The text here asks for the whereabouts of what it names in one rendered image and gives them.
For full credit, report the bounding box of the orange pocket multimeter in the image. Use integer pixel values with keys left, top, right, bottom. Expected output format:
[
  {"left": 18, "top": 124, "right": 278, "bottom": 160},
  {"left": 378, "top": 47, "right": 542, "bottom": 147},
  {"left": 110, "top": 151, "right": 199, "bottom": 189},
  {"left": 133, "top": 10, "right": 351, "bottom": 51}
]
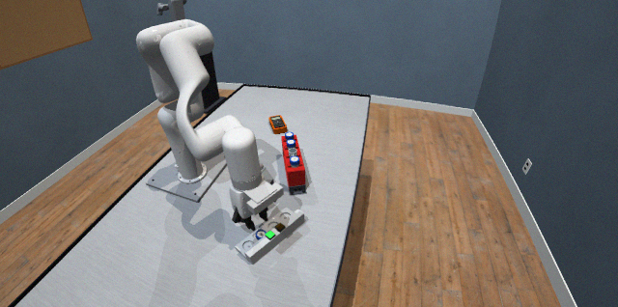
[{"left": 269, "top": 115, "right": 287, "bottom": 134}]

